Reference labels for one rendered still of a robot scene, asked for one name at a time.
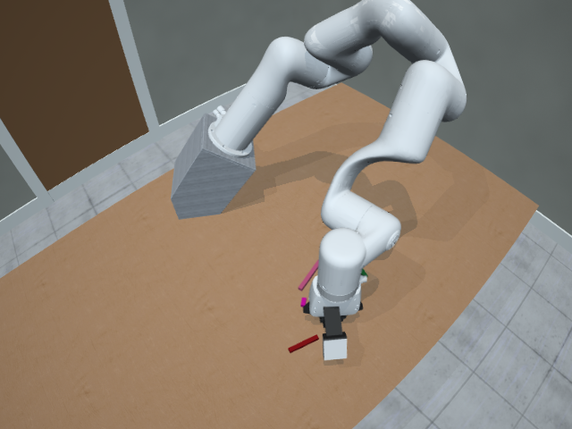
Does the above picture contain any dark red rod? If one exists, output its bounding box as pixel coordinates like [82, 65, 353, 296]
[288, 334, 319, 353]

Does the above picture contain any pink rod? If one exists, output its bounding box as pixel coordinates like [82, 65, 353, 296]
[299, 260, 318, 291]

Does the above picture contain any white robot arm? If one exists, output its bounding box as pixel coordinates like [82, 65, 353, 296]
[208, 0, 467, 302]

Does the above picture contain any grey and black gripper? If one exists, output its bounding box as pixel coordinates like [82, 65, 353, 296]
[303, 276, 363, 328]

